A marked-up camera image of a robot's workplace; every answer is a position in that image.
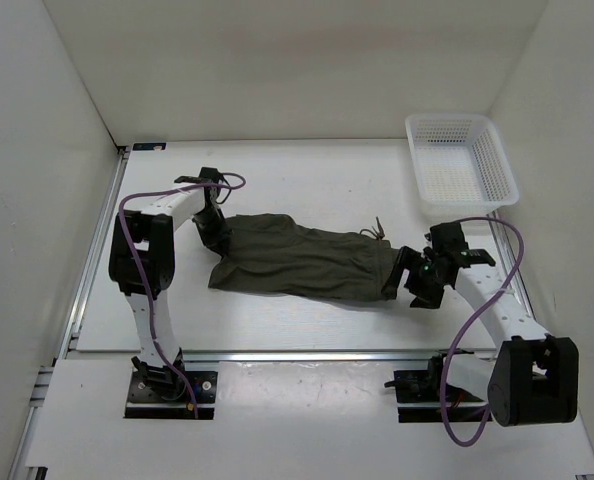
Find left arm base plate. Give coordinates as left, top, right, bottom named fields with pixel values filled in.
left=124, top=358, right=218, bottom=421

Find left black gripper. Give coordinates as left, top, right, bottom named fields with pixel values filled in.
left=191, top=208, right=232, bottom=255

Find right aluminium rail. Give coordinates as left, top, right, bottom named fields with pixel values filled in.
left=488, top=212, right=548, bottom=340

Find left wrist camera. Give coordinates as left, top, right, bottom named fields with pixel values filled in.
left=199, top=167, right=226, bottom=184

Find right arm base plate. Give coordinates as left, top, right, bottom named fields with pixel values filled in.
left=384, top=370, right=485, bottom=424

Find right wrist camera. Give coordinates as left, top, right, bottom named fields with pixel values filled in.
left=424, top=222, right=469, bottom=256

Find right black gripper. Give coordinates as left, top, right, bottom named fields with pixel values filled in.
left=382, top=245, right=448, bottom=309

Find front aluminium rail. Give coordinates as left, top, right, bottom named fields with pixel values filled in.
left=183, top=349, right=438, bottom=363

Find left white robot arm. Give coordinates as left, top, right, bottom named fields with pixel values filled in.
left=108, top=167, right=246, bottom=405

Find aluminium rail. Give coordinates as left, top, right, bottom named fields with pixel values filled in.
left=183, top=349, right=438, bottom=363
left=488, top=212, right=548, bottom=340
left=7, top=145, right=132, bottom=479

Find olive green shorts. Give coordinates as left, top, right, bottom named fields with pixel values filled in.
left=208, top=214, right=398, bottom=303

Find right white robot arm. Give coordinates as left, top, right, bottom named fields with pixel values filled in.
left=383, top=247, right=579, bottom=427

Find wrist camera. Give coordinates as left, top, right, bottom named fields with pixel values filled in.
left=199, top=167, right=226, bottom=184
left=424, top=222, right=469, bottom=256

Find left aluminium rail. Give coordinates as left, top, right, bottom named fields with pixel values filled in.
left=7, top=145, right=132, bottom=479

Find white perforated plastic basket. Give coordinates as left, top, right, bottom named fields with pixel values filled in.
left=405, top=113, right=519, bottom=218

